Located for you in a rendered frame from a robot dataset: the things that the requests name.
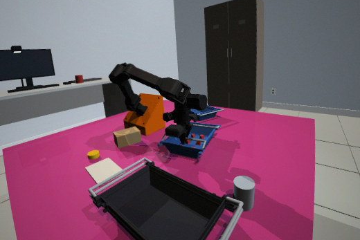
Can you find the yellow short cylinder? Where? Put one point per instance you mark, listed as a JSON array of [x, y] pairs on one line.
[[93, 154]]

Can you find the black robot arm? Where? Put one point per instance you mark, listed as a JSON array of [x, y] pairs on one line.
[[167, 87]]

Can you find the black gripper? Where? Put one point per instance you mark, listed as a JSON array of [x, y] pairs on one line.
[[183, 127]]

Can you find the grey cylinder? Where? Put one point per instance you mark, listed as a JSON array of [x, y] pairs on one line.
[[243, 190]]

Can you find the blue plastic tray with grey wire bars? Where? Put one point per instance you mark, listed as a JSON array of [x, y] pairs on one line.
[[209, 112]]

